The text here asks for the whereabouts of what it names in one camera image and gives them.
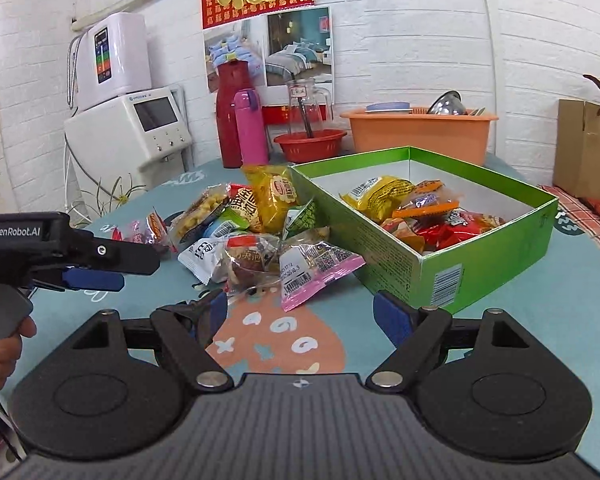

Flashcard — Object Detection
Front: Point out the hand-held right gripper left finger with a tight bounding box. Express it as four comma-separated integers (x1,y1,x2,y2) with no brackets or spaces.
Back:
72,290,235,393

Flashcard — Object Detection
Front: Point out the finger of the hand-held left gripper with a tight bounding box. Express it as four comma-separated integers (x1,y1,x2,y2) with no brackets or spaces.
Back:
35,269,126,293
72,232,161,276

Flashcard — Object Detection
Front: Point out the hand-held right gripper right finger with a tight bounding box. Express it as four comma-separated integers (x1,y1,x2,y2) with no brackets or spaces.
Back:
366,290,530,393

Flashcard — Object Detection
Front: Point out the green cardboard box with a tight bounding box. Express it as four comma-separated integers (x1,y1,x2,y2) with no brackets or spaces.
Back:
289,146,560,315

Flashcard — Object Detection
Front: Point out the pink edged clear packet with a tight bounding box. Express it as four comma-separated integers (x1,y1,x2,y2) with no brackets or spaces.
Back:
278,240,366,313

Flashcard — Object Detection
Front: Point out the clear packet of brown snacks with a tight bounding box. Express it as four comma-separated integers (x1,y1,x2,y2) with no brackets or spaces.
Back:
222,232,283,296

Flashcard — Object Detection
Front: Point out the person's left hand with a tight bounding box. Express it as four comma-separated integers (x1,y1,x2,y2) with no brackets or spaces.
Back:
0,317,37,393

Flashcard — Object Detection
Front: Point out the dark red snack packet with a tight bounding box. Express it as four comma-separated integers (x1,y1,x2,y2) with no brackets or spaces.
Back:
111,210,173,256

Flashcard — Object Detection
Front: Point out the white snack packet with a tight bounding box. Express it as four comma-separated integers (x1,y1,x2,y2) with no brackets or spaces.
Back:
177,237,231,286

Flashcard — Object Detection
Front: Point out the green grassy plant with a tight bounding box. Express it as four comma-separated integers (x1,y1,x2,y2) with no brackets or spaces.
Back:
72,172,148,228

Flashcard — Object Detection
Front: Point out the blue green snack packet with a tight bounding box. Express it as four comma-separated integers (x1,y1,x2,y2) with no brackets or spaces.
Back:
202,212,251,241

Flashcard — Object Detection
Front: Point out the orange green snack bag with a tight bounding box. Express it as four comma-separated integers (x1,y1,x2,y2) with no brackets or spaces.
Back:
380,217,426,253

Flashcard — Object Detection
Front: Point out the red yellow biscuit packet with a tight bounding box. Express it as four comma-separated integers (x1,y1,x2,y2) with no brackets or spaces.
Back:
227,185,261,233

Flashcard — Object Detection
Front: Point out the red checkered snack packet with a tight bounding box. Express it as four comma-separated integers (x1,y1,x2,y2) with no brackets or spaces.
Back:
415,210,506,251

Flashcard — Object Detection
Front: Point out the white appliance with screen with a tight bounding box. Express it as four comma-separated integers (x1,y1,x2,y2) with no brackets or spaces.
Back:
64,87,188,196

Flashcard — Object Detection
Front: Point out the orange label clear packet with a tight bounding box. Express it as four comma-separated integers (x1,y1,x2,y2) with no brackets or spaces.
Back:
392,180,463,221

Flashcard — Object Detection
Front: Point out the green pea packet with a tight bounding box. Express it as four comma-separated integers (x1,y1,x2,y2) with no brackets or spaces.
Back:
281,197,317,241

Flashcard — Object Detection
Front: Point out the large yellow snack bag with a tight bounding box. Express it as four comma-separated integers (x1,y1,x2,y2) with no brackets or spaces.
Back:
340,176,415,223

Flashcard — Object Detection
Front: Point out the small yellow snack packet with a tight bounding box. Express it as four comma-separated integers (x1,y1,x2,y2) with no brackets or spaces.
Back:
242,164,301,233

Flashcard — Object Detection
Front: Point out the red thermos jug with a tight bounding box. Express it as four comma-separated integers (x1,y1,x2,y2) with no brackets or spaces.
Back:
215,60,253,170

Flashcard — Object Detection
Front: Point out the pink thermos bottle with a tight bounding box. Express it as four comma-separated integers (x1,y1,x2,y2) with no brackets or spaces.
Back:
232,88,271,166

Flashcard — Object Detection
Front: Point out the red plastic basin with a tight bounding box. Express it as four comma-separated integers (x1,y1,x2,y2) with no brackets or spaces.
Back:
272,129,347,165

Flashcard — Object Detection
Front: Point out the orange plastic basin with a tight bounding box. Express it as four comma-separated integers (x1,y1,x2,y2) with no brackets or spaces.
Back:
340,105,499,167

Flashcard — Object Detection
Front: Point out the red box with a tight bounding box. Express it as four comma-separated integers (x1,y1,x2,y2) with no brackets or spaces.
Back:
261,105,293,126

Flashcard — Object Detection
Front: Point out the white water purifier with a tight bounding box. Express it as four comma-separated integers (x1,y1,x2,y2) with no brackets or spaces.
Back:
72,12,152,111

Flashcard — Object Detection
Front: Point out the dark stirring stick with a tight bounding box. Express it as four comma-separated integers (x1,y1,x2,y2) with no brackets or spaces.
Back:
297,97,315,138

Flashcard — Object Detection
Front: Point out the red checkered cloth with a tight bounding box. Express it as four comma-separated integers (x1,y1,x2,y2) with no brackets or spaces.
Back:
537,184,600,271

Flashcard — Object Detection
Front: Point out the glass pitcher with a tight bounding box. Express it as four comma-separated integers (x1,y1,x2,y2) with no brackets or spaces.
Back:
285,79,333,136

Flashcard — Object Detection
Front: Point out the steel bowl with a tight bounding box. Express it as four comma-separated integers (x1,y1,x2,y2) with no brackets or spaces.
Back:
426,90,468,116

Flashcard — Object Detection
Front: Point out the brown cardboard box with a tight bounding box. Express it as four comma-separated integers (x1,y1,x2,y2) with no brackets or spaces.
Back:
552,99,600,203

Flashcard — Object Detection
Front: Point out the white purifier hose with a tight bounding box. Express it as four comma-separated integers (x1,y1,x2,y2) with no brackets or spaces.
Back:
66,35,88,111

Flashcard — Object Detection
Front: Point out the bedding wall poster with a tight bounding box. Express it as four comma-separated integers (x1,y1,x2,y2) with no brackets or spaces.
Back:
202,6,336,96

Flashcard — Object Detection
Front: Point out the white wall pipe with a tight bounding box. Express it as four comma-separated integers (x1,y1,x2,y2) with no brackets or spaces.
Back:
475,0,498,156

